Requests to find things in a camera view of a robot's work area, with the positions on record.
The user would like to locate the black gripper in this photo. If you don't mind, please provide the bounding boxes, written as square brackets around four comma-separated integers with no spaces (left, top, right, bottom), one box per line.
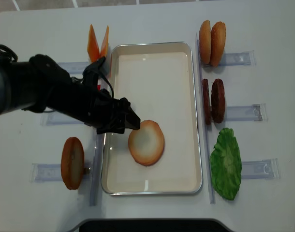
[88,89,141,134]

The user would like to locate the bun slice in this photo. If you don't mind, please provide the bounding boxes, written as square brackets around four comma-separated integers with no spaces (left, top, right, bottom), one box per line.
[60,137,84,190]
[128,120,164,166]

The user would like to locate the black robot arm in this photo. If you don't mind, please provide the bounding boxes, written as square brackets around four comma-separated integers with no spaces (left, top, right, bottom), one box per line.
[0,55,140,134]

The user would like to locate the orange cheese slice, inner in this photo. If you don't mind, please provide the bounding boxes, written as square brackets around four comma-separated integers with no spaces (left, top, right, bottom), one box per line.
[100,26,109,58]

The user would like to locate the orange cheese slice, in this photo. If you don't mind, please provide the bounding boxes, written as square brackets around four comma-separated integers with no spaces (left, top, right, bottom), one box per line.
[87,24,100,62]
[100,26,109,58]

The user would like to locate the orange cheese slice, outer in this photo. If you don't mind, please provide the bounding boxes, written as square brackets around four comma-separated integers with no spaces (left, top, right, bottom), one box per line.
[87,24,100,62]

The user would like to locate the brown meat patty, left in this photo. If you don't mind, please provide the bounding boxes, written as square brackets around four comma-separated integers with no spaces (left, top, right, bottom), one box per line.
[201,79,211,125]

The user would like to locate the brown meat patty, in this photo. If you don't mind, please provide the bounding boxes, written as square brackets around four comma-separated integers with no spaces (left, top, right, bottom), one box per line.
[211,79,225,123]
[201,79,211,125]

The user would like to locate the brown meat patty, right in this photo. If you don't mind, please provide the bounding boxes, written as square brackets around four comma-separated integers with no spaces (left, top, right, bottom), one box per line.
[211,79,225,123]

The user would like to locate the green lettuce leaf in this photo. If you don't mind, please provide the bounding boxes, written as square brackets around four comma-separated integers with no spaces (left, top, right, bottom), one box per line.
[210,128,242,201]

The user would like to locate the clear long strip, left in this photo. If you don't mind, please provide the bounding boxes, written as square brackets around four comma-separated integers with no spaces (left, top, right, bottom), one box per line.
[89,134,105,206]

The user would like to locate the clear long strip, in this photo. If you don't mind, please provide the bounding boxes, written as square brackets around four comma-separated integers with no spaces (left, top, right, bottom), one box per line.
[89,134,105,206]
[195,33,216,204]

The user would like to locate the dark base at bottom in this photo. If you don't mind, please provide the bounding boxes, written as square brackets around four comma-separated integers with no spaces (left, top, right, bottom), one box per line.
[73,219,229,232]

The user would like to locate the clear long strip, right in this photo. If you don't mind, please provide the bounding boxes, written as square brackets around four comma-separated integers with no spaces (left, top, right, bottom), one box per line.
[195,33,216,204]

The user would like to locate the sesame bun top, left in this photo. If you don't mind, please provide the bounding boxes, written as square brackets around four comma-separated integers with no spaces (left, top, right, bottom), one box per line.
[199,20,211,64]

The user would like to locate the sesame bun , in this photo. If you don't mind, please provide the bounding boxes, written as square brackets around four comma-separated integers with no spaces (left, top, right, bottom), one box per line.
[210,22,226,67]
[199,20,211,64]

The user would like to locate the sesame bun top, right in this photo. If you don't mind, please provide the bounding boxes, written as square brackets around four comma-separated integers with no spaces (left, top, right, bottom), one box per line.
[210,22,226,67]

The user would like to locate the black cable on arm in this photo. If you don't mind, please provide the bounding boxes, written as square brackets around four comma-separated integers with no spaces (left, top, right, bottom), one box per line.
[82,57,114,99]

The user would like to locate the clear holder rail, bun bottoms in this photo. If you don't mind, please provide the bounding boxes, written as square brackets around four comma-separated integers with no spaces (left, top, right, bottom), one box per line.
[29,163,92,184]

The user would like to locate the clear holder rail, patties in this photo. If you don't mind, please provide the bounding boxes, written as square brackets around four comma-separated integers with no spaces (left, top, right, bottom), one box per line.
[224,103,268,121]

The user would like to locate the clear holder rail, bun tops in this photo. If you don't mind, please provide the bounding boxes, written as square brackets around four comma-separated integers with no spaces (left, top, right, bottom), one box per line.
[218,50,256,67]

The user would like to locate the clear holder rail, lettuce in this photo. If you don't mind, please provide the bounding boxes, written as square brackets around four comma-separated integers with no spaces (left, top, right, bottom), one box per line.
[241,159,280,179]

